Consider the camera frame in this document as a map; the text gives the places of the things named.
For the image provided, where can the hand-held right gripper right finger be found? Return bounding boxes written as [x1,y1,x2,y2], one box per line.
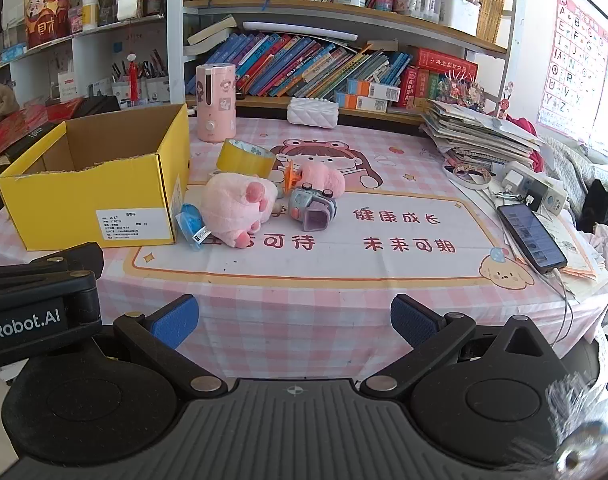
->
[360,294,569,396]

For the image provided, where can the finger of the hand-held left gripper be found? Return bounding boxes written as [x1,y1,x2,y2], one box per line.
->
[0,241,105,292]

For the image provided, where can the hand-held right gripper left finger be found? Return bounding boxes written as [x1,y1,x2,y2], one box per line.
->
[113,294,229,397]

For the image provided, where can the yellow cardboard box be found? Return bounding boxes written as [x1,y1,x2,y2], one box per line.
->
[0,103,191,252]

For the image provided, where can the blue correction tape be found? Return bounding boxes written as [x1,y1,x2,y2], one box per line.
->
[176,203,211,251]

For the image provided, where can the yellow tape roll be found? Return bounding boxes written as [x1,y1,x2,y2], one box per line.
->
[216,138,277,179]

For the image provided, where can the orange hair clip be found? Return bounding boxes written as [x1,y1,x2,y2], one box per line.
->
[282,160,305,193]

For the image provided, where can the pink printed tablecloth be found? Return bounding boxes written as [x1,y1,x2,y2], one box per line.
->
[0,110,608,386]

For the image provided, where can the black case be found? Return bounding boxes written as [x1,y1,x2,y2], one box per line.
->
[4,120,67,157]

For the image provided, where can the black smartphone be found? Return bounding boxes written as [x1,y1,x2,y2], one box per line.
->
[497,203,568,275]

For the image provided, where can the white charger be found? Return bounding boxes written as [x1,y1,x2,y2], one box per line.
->
[501,161,534,193]

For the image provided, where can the loose paper sheets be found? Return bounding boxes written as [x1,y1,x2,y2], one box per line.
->
[494,190,608,301]

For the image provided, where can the white power cube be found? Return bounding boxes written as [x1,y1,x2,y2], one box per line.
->
[524,175,568,213]

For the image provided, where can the stack of papers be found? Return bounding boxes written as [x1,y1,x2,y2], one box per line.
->
[420,99,547,171]

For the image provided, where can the white pen cups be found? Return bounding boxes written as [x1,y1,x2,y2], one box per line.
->
[111,50,172,111]

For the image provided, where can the red tassel ornament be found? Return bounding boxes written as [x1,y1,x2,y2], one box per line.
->
[126,52,139,103]

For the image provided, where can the pink humidifier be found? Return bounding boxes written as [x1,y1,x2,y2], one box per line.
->
[195,63,235,142]

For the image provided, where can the grey blanket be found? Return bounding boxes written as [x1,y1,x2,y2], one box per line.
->
[538,135,608,221]

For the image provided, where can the black bag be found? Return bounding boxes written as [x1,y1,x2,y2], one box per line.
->
[581,177,608,233]

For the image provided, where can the white shelf unit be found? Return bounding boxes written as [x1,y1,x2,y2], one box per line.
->
[0,15,169,111]

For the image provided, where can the orange blue carton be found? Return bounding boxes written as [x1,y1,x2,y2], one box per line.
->
[346,79,402,102]
[334,92,389,113]

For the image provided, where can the pink cloth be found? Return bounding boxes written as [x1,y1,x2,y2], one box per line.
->
[508,116,545,171]

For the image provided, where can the white quilted pouch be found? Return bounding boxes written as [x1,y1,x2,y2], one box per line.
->
[287,98,339,129]

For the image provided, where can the acrylic figure stands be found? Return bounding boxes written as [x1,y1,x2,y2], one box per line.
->
[436,72,487,111]

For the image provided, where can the small cartoon figure stand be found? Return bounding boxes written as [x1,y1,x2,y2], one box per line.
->
[496,82,515,121]

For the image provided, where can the wealth god paper container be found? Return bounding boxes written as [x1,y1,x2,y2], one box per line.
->
[24,0,72,51]

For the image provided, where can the white bottle yellow label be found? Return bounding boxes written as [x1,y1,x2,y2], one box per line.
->
[81,0,101,30]

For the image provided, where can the thick red dictionary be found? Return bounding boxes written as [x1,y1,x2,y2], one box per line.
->
[399,47,479,111]

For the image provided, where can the row of leaning blue books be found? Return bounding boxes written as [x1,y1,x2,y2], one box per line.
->
[204,32,415,101]

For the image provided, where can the lying beige books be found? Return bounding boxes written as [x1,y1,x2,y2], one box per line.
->
[186,15,238,56]

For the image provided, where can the white pen box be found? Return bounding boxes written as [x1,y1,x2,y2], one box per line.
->
[439,0,482,36]

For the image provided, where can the white rolled paper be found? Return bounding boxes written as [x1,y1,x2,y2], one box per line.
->
[243,21,359,42]

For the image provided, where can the wooden bookshelf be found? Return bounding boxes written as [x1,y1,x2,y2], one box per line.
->
[166,0,519,126]

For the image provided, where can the set of yellow books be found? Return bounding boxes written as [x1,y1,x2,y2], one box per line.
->
[476,0,509,43]

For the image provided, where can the white charging cable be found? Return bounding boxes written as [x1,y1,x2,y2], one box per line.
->
[551,269,575,346]

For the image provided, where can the alphabet wall poster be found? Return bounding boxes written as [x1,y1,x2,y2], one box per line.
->
[536,0,608,137]

